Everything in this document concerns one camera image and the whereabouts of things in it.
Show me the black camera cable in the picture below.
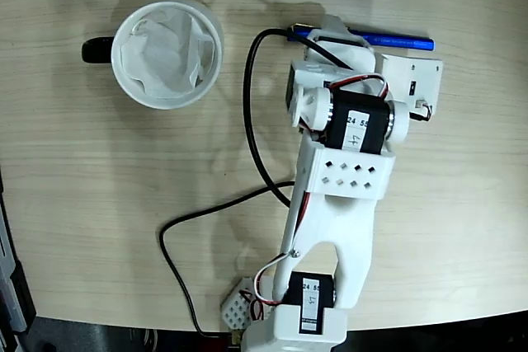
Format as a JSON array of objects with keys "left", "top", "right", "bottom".
[{"left": 159, "top": 28, "right": 433, "bottom": 339}]

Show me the red white black servo wire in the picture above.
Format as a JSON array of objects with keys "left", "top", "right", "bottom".
[
  {"left": 328, "top": 74, "right": 391, "bottom": 102},
  {"left": 241, "top": 190, "right": 310, "bottom": 322}
]

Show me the crumpled white tissue paper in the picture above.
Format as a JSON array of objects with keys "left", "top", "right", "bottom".
[{"left": 119, "top": 12, "right": 216, "bottom": 96}]

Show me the wrist camera on white mount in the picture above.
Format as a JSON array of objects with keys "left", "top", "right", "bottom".
[{"left": 381, "top": 54, "right": 445, "bottom": 120}]

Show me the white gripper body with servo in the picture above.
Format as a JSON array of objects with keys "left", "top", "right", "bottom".
[{"left": 286, "top": 47, "right": 389, "bottom": 129}]

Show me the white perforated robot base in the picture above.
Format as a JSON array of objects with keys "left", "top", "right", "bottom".
[{"left": 221, "top": 276, "right": 276, "bottom": 328}]

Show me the blue pen with gold clip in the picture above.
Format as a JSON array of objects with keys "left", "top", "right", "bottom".
[{"left": 285, "top": 21, "right": 436, "bottom": 53}]

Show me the white mug with black handle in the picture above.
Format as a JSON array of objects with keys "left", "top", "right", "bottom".
[{"left": 81, "top": 0, "right": 224, "bottom": 111}]

